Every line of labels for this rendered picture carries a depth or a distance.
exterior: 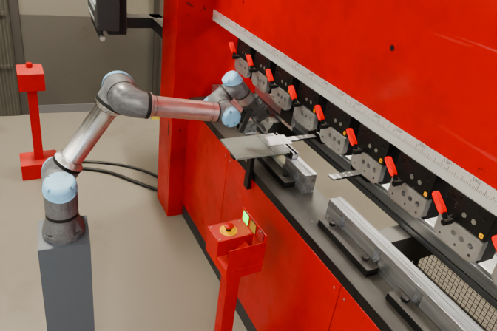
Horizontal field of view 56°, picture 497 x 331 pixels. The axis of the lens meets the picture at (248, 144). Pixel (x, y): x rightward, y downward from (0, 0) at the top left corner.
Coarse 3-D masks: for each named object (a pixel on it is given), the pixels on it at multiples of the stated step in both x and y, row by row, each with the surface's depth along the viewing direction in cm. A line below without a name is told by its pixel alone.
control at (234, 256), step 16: (224, 224) 192; (240, 224) 193; (256, 224) 185; (208, 240) 191; (224, 240) 183; (240, 240) 187; (224, 256) 185; (240, 256) 177; (256, 256) 181; (224, 272) 180; (240, 272) 181; (256, 272) 186
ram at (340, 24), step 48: (240, 0) 229; (288, 0) 191; (336, 0) 164; (384, 0) 144; (432, 0) 128; (480, 0) 115; (288, 48) 195; (336, 48) 167; (384, 48) 146; (432, 48) 129; (480, 48) 116; (384, 96) 148; (432, 96) 131; (480, 96) 118; (432, 144) 133; (480, 144) 119
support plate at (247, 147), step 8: (248, 136) 216; (256, 136) 217; (264, 136) 218; (224, 144) 207; (232, 144) 207; (240, 144) 208; (248, 144) 209; (256, 144) 210; (264, 144) 211; (232, 152) 200; (240, 152) 201; (248, 152) 202; (256, 152) 203; (264, 152) 204; (272, 152) 205; (280, 152) 206; (288, 152) 208
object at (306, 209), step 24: (264, 168) 216; (264, 192) 206; (288, 192) 201; (312, 192) 203; (288, 216) 189; (312, 216) 187; (312, 240) 175; (336, 264) 164; (360, 288) 155; (384, 288) 156; (384, 312) 147
